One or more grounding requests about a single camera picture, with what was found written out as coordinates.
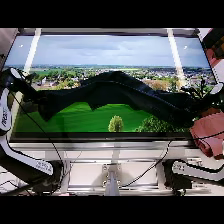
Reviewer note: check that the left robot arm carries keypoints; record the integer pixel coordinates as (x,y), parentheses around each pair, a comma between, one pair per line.
(20,156)

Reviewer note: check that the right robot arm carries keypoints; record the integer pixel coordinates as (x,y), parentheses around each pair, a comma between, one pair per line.
(200,171)

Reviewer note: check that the pink garment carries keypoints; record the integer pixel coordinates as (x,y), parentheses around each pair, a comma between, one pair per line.
(210,130)

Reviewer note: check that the silver frame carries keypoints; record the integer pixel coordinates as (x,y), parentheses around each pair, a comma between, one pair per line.
(112,181)

